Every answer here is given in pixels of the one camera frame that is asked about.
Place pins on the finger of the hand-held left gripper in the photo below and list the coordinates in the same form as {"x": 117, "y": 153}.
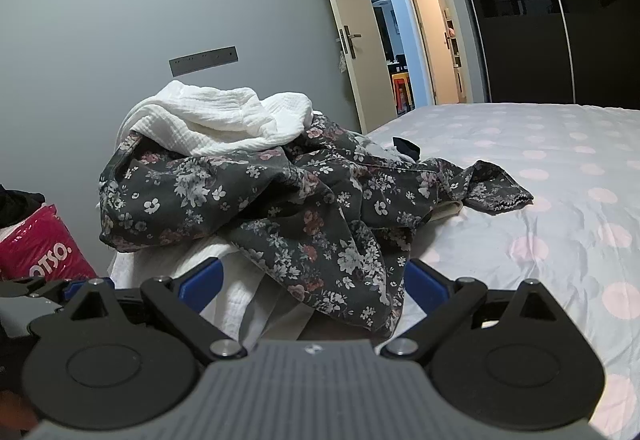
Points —
{"x": 50, "y": 287}

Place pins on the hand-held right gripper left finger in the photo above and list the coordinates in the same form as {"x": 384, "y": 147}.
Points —
{"x": 202, "y": 282}

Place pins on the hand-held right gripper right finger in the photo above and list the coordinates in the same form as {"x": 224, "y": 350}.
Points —
{"x": 425, "y": 280}

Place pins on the dark floral pants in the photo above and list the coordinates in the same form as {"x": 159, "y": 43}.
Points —
{"x": 300, "y": 200}

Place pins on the white waffle cloth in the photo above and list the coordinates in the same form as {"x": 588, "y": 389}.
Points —
{"x": 240, "y": 295}

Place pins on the red plastic bag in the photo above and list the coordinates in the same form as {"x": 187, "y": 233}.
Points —
{"x": 45, "y": 245}

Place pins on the small black cloth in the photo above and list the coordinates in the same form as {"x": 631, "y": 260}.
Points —
{"x": 407, "y": 148}

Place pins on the small white cloth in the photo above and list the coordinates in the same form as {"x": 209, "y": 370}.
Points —
{"x": 380, "y": 149}

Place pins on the white textured garment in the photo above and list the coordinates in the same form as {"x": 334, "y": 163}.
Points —
{"x": 210, "y": 120}

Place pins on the polka dot bed sheet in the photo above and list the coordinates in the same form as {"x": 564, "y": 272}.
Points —
{"x": 550, "y": 170}

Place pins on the dark wardrobe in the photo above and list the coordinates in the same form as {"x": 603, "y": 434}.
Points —
{"x": 525, "y": 45}

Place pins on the beige hallway door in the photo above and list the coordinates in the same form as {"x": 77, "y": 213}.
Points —
{"x": 430, "y": 20}

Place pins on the grey wall plate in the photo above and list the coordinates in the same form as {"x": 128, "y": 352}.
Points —
{"x": 202, "y": 61}

